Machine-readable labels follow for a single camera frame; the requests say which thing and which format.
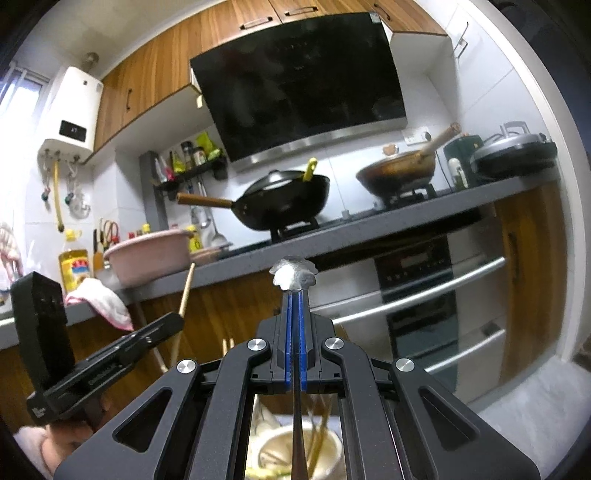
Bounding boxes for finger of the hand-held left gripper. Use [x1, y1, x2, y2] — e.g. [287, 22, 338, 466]
[89, 312, 185, 371]

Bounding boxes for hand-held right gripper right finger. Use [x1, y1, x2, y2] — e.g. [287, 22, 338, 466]
[299, 293, 482, 480]

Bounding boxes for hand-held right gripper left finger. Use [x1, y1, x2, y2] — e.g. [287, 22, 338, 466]
[113, 293, 295, 480]

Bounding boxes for wooden chopstick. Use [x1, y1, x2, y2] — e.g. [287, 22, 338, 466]
[167, 262, 197, 370]
[308, 405, 334, 478]

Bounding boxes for floral ceramic utensil holder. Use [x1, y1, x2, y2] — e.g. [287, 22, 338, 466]
[248, 399, 346, 480]

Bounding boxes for person's left hand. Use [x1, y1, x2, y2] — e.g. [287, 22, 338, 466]
[41, 420, 95, 480]

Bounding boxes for pink towel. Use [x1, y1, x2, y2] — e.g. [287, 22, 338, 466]
[65, 278, 134, 332]

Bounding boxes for yellow oil bottle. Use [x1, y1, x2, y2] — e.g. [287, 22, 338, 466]
[58, 229, 89, 295]

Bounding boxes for pink basin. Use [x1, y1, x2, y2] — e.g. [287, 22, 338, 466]
[102, 228, 197, 288]

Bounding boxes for knife block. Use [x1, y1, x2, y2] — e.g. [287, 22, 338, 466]
[92, 219, 122, 274]

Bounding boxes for black gas hob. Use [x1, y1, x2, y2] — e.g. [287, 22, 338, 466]
[269, 182, 439, 243]

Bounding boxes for steel ladle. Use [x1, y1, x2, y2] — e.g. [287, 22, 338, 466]
[191, 180, 228, 248]

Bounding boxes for black built-in oven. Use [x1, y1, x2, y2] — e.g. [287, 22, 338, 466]
[373, 233, 459, 403]

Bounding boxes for black wok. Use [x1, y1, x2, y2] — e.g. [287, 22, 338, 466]
[176, 170, 331, 232]

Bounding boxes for black spice rack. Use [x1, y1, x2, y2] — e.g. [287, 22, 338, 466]
[154, 154, 229, 191]

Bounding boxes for grey kitchen countertop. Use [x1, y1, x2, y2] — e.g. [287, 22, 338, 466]
[0, 166, 561, 344]

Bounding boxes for built-in oven with drawers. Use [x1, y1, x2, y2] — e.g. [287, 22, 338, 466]
[307, 228, 509, 409]

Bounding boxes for brown wok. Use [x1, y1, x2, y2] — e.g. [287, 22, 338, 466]
[355, 122, 462, 200]

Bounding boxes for white water heater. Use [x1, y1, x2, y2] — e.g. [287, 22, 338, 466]
[38, 66, 103, 164]

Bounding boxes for green kitchen appliance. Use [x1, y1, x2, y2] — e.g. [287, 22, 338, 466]
[443, 134, 484, 190]

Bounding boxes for wooden base cabinets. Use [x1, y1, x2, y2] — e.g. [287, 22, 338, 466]
[0, 182, 568, 416]

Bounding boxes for black range hood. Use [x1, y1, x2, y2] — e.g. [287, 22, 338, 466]
[189, 13, 408, 167]

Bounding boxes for grey electric griddle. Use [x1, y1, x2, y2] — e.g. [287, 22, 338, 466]
[470, 121, 558, 179]

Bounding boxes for wooden wall cabinets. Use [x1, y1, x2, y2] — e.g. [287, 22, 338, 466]
[92, 0, 447, 155]

